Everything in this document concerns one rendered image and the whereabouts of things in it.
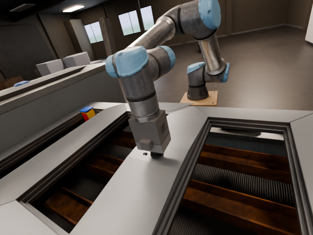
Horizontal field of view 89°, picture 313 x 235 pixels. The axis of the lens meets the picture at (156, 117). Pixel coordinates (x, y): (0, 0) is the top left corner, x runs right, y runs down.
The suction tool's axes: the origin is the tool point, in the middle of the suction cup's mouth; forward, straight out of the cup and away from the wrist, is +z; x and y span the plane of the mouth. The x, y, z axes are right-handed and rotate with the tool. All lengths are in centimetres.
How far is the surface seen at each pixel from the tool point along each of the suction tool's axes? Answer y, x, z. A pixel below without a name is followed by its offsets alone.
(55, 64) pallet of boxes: -314, 180, -13
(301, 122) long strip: 39.9, 26.2, 1.5
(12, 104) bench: -81, 2, -16
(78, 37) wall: -1043, 898, -93
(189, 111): 1.4, 31.4, 1.4
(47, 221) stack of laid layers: -22.4, -26.0, 4.0
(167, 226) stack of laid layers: 9.1, -16.3, 4.1
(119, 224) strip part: 0.0, -20.8, 0.6
